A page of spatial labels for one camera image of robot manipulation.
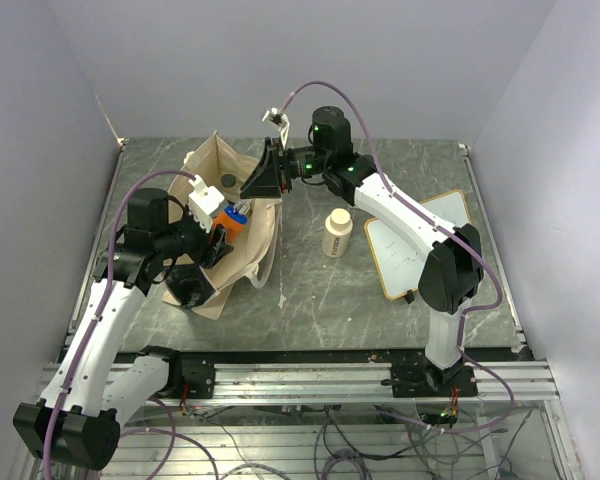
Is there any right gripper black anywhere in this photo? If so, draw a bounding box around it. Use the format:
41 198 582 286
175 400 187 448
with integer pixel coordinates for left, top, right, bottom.
241 138 330 200

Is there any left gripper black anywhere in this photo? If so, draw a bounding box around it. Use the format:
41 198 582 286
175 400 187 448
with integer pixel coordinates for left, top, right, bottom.
154 196 233 268

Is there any orange pump bottle blue collar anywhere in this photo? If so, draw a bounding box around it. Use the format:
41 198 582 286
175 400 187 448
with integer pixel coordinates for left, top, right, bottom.
214 200 251 244

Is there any cream canvas tote bag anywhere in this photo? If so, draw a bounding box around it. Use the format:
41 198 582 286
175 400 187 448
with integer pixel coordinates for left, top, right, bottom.
160 129 285 321

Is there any clear square bottle black cap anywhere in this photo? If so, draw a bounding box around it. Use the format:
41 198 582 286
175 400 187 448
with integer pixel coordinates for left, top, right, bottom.
221 174 237 188

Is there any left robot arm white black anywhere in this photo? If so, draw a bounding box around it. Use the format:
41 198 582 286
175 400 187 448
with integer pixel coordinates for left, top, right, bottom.
13 187 231 479

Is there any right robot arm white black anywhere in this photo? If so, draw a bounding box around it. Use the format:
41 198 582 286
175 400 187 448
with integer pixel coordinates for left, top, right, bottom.
240 106 484 396

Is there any beige round lotion bottle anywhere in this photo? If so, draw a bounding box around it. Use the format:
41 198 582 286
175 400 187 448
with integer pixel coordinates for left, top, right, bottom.
322 208 353 258

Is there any yellow-framed whiteboard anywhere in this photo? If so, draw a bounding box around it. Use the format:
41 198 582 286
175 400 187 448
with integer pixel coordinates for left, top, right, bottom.
364 189 471 300

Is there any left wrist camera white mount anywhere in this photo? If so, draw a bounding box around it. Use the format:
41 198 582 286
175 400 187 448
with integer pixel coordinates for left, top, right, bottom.
188 176 228 232

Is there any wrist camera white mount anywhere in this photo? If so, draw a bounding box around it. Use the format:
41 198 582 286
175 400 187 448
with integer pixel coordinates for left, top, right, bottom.
262 107 290 149
188 176 228 232

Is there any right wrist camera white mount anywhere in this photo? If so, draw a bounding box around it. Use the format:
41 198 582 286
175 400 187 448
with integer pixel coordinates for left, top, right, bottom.
262 107 290 149

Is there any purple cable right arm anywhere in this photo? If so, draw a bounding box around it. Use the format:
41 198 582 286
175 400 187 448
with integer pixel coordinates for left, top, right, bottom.
279 80 515 435

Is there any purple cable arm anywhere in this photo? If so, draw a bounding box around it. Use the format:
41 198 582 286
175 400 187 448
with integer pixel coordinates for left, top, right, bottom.
279 80 515 435
42 169 216 480

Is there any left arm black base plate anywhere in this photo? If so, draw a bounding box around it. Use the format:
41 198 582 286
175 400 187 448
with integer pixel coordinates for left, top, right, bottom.
168 363 216 399

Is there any aluminium rail frame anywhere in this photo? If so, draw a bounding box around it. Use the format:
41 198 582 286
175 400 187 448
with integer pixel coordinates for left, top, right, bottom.
33 360 561 406

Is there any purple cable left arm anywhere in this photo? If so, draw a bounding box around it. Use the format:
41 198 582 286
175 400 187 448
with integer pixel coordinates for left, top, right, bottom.
42 169 216 480

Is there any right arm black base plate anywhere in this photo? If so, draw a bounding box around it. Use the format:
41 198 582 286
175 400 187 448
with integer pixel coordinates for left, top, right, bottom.
381 364 478 398

